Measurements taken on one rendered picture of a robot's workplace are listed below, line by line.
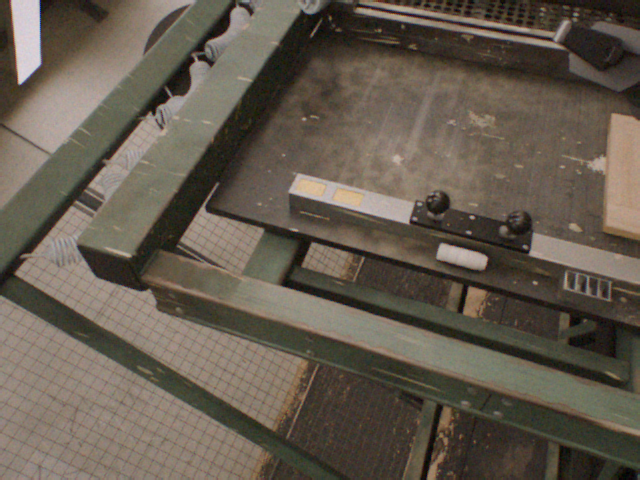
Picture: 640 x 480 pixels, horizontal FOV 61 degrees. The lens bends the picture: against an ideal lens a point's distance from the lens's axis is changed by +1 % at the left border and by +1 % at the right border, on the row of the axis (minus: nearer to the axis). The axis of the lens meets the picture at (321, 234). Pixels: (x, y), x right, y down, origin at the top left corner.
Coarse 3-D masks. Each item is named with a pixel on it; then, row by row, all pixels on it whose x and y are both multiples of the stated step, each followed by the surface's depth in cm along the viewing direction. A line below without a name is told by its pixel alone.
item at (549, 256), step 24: (288, 192) 96; (360, 192) 96; (336, 216) 97; (360, 216) 94; (384, 216) 92; (408, 216) 92; (432, 240) 93; (456, 240) 90; (552, 240) 89; (528, 264) 89; (552, 264) 87; (576, 264) 86; (600, 264) 86; (624, 264) 86; (624, 288) 86
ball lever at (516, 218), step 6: (516, 210) 78; (522, 210) 78; (510, 216) 78; (516, 216) 77; (522, 216) 77; (528, 216) 77; (510, 222) 78; (516, 222) 77; (522, 222) 77; (528, 222) 77; (504, 228) 88; (510, 228) 78; (516, 228) 77; (522, 228) 77; (528, 228) 77; (504, 234) 88; (510, 234) 86; (516, 234) 78; (522, 234) 78
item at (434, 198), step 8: (432, 192) 80; (440, 192) 80; (432, 200) 79; (440, 200) 79; (448, 200) 80; (432, 208) 80; (440, 208) 79; (448, 208) 80; (432, 216) 90; (440, 216) 90
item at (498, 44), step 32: (352, 0) 122; (352, 32) 130; (384, 32) 127; (416, 32) 124; (448, 32) 122; (480, 32) 120; (512, 32) 121; (544, 32) 120; (512, 64) 122; (544, 64) 120
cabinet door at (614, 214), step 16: (608, 128) 110; (624, 128) 108; (608, 144) 107; (624, 144) 105; (608, 160) 104; (624, 160) 103; (608, 176) 101; (624, 176) 100; (608, 192) 98; (624, 192) 98; (608, 208) 96; (624, 208) 96; (608, 224) 94; (624, 224) 94
